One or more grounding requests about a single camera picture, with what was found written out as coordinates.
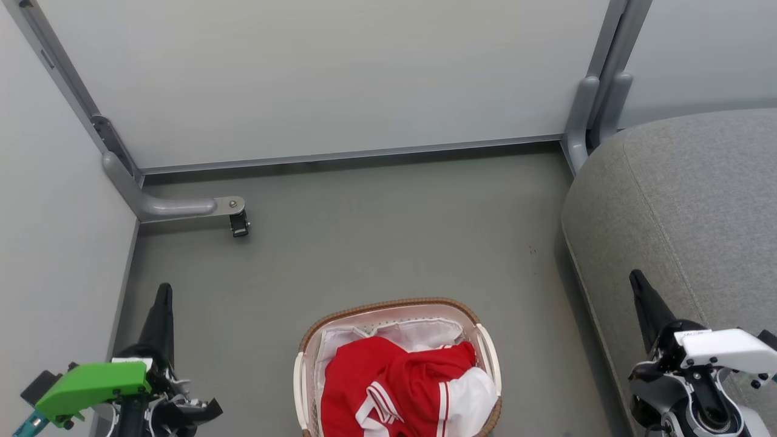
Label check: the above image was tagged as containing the red and white garment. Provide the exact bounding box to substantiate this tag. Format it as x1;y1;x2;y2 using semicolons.
320;337;500;437

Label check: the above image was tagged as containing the white basket liner cloth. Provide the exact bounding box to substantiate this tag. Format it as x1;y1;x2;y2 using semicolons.
314;319;467;419

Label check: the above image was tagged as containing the grey partition post with foot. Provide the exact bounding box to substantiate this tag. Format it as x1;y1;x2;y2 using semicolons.
3;0;246;223

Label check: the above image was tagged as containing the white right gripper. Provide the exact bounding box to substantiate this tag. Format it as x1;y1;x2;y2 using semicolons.
629;269;777;389

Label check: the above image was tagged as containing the grey fabric sofa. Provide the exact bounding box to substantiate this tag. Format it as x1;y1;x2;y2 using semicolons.
562;108;777;437

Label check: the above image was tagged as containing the grey partition base rail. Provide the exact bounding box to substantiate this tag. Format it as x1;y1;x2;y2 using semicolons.
140;134;563;177

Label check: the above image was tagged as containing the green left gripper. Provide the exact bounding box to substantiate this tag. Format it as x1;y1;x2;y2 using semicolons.
21;283;178;429

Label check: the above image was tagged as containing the wicker rimmed laundry basket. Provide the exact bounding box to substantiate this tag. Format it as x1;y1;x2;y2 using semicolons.
293;297;503;437

